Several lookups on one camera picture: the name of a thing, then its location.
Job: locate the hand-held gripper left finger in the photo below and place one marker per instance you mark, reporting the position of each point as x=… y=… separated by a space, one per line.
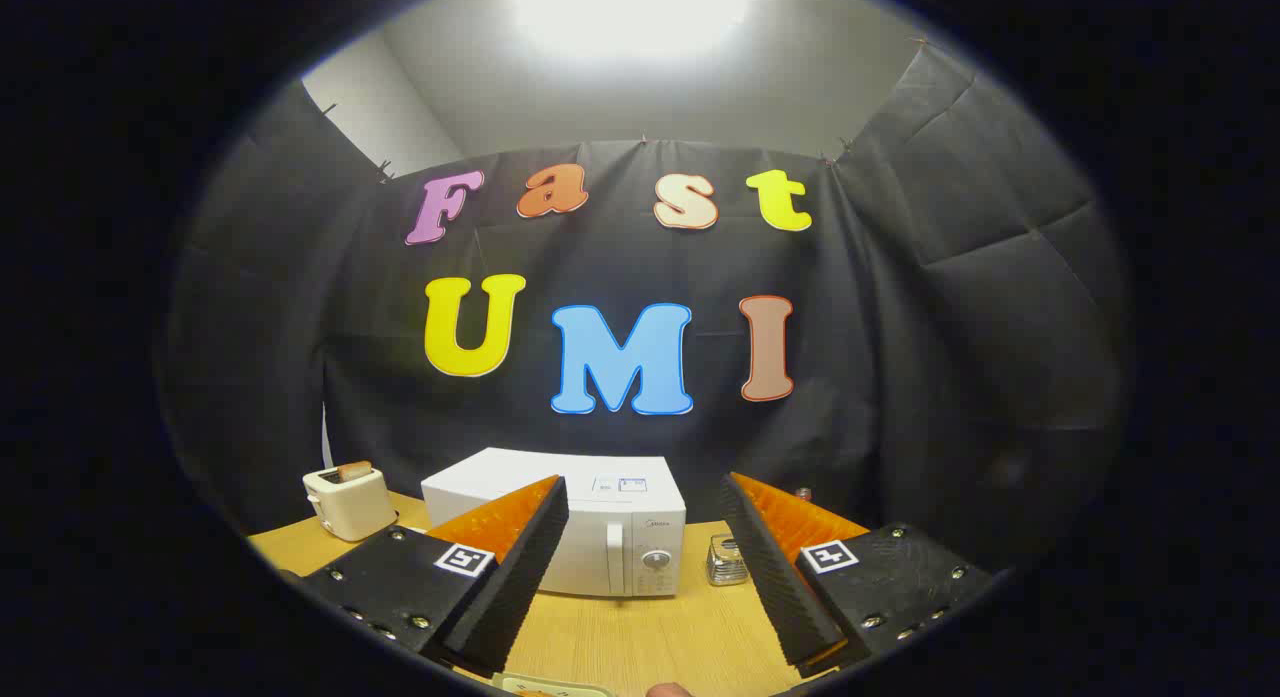
x=520 y=567

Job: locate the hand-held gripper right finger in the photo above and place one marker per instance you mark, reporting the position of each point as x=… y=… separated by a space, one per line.
x=775 y=567

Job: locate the white microwave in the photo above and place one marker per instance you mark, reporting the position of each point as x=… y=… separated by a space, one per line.
x=600 y=547

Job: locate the white plate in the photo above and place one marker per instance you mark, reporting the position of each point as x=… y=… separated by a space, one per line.
x=555 y=688

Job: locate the white toaster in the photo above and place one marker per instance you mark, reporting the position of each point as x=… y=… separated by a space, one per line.
x=350 y=507

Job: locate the toast slice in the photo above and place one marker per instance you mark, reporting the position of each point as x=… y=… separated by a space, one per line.
x=355 y=470

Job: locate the black backdrop cloth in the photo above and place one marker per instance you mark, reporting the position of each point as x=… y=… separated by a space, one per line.
x=620 y=257

